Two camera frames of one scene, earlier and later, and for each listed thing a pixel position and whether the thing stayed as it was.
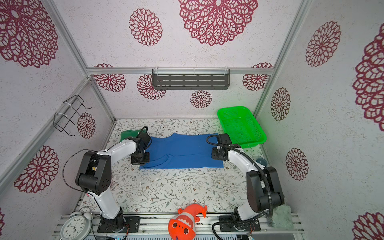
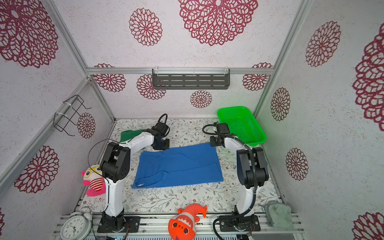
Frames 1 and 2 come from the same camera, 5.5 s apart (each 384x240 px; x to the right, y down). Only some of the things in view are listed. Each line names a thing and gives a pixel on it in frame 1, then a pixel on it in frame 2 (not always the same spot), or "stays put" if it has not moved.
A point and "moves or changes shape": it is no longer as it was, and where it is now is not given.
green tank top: x=132 y=133 stays put
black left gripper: x=134 y=162 -> x=167 y=145
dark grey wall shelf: x=191 y=78 stays put
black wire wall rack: x=60 y=120 stays put
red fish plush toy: x=182 y=226 stays put
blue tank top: x=177 y=151 moves or changes shape
